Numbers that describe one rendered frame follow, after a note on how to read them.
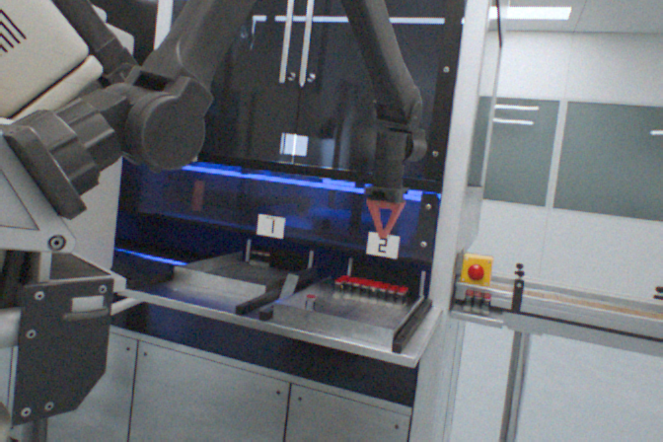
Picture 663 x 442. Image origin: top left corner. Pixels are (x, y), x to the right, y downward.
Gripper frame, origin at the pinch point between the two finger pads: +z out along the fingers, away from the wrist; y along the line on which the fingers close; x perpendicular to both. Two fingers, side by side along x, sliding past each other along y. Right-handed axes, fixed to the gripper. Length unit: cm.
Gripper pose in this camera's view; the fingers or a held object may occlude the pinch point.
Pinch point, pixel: (383, 233)
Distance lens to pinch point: 99.3
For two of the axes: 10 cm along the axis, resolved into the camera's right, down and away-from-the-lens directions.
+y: 3.5, -0.6, 9.4
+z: -0.8, 9.9, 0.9
